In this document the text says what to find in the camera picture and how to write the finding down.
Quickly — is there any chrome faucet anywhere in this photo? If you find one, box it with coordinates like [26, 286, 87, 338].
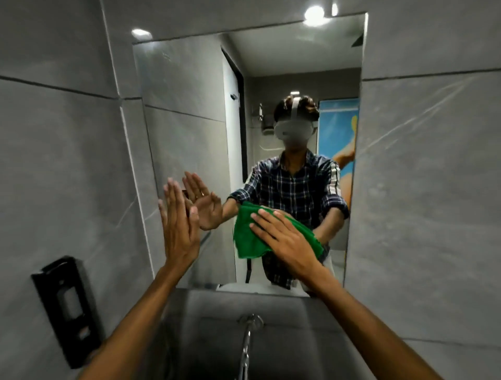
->
[234, 313, 265, 380]

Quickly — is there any person's right forearm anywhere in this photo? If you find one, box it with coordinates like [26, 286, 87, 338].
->
[297, 265, 444, 380]

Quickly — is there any person's left forearm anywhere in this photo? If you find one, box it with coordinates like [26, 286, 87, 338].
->
[77, 263, 184, 380]

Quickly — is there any wall mirror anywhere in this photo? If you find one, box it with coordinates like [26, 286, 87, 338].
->
[132, 12, 369, 299]

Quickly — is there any person's right hand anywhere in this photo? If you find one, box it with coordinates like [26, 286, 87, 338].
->
[249, 209, 326, 283]

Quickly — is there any grey sink basin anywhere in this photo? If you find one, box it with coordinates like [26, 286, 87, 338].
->
[151, 288, 377, 380]

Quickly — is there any green cleaning cloth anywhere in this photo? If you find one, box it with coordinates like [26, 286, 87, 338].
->
[233, 201, 325, 260]

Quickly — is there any person's left hand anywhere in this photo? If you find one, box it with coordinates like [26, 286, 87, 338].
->
[158, 178, 201, 275]

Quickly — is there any black wall soap dispenser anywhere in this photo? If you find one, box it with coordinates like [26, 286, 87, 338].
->
[31, 255, 104, 370]

